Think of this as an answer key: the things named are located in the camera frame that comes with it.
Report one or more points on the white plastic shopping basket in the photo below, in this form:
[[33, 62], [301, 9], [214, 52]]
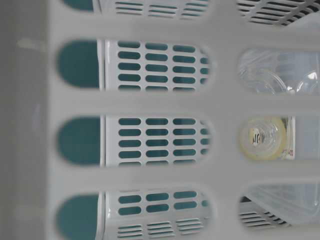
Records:
[[35, 102]]

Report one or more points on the yellowish clear tape roll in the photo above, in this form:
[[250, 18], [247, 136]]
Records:
[[265, 138]]

